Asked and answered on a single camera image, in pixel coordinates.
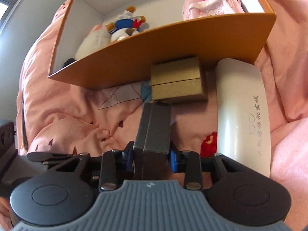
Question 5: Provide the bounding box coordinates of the illustrated card deck box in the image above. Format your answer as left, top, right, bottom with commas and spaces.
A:
133, 102, 171, 180

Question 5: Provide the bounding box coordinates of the white glasses case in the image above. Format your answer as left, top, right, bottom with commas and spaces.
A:
215, 59, 271, 177

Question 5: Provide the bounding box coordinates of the gold jewelry box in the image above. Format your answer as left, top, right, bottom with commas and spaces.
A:
151, 57, 208, 104

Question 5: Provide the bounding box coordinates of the white cat plush toy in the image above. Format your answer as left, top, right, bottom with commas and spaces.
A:
63, 23, 111, 67

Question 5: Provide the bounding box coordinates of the sailor plush with blue tag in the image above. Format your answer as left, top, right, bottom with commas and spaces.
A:
106, 6, 146, 43

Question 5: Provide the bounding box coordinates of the pink mini backpack pouch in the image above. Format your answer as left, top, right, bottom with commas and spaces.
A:
182, 0, 244, 20

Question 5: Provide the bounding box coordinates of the person's left hand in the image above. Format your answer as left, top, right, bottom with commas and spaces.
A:
0, 197, 12, 230

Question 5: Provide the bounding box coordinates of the pink patterned bed duvet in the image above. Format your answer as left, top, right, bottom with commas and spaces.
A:
17, 0, 307, 230

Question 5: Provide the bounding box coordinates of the orange cardboard box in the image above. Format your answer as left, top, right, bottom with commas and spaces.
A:
48, 0, 276, 90

